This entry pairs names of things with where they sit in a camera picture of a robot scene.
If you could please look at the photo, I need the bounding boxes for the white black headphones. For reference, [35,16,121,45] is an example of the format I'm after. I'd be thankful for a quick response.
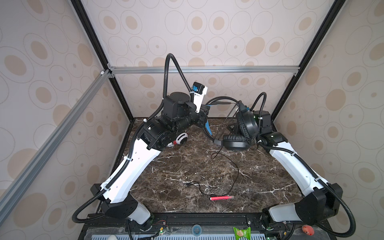
[167,132,188,148]

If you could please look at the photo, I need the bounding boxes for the black headphone cable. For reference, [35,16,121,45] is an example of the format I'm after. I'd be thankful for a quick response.
[183,103,241,196]

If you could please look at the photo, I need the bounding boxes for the black blue headphones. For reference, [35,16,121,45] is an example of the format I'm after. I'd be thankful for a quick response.
[203,96,259,151]

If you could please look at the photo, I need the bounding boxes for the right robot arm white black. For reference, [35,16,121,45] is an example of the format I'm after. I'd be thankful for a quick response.
[255,92,357,238]

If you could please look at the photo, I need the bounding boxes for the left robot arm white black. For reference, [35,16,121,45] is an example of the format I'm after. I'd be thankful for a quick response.
[72,53,210,228]

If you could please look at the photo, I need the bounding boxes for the pink marker pen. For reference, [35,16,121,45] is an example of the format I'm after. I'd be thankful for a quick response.
[210,196,234,201]

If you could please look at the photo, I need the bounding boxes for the blue tape roll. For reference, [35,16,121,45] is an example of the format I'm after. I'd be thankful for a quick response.
[192,225,202,237]

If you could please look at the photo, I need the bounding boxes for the green snack packet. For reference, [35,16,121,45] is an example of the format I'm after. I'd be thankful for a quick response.
[233,227,251,240]

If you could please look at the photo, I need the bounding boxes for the red round object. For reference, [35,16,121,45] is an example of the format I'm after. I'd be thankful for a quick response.
[302,225,315,236]

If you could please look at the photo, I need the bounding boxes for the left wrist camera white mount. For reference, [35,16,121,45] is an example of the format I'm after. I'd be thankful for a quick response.
[191,82,208,113]

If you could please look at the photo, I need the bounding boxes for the aluminium back rail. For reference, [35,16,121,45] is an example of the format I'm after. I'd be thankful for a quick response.
[111,66,300,75]

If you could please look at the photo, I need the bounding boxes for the aluminium rail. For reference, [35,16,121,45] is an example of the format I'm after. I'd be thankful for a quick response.
[1,69,112,224]
[111,66,300,75]

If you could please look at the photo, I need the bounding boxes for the aluminium left rail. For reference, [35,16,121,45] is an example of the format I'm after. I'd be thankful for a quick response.
[1,69,112,224]

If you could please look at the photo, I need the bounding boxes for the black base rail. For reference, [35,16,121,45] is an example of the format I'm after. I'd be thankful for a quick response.
[78,213,334,240]

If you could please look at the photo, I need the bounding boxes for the black corner frame post left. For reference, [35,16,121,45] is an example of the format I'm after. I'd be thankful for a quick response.
[70,0,135,122]

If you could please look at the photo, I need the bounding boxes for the black corner frame post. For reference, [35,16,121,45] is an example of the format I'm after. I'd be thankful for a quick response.
[271,0,347,122]
[70,0,135,122]

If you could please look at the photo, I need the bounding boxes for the black corner frame post right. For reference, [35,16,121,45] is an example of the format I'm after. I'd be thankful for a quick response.
[271,0,347,122]

